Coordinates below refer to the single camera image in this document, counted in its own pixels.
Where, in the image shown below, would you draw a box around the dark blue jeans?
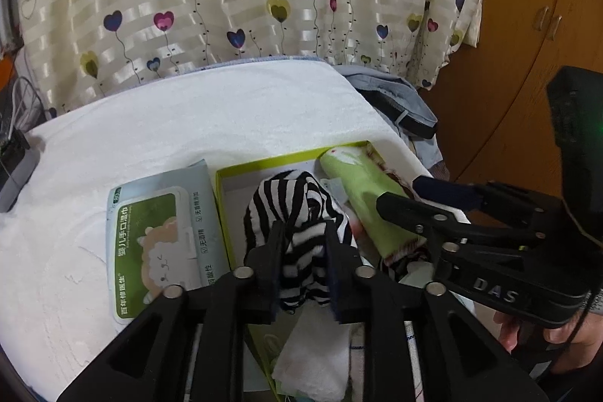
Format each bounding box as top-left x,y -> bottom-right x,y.
337,65 -> 448,177

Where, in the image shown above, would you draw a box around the light blue wet wipes pack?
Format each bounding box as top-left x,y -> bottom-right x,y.
106,159 -> 236,323

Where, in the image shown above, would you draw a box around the black white striped sock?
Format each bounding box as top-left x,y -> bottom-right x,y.
242,170 -> 361,313

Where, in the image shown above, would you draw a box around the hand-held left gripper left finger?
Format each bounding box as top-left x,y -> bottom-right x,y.
57,220 -> 286,402

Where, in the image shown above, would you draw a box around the black and grey device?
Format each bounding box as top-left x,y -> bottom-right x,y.
0,131 -> 38,214

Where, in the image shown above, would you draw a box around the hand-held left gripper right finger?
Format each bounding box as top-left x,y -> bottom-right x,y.
325,228 -> 549,402

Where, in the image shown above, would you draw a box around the person's right hand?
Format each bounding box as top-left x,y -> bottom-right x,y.
497,289 -> 603,374

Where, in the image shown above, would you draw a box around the green cloth with striped trim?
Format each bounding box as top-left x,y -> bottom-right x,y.
320,145 -> 432,271

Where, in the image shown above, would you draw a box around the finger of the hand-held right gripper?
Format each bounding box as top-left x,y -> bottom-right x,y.
412,176 -> 571,228
376,191 -> 573,243

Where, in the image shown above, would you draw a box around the green cardboard box tray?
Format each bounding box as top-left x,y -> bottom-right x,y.
215,141 -> 472,402

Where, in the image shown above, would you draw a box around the grey and white sock bundle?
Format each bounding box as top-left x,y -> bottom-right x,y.
271,312 -> 352,402

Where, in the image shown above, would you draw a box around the brown wooden wardrobe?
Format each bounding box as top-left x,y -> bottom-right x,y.
419,0 -> 603,214

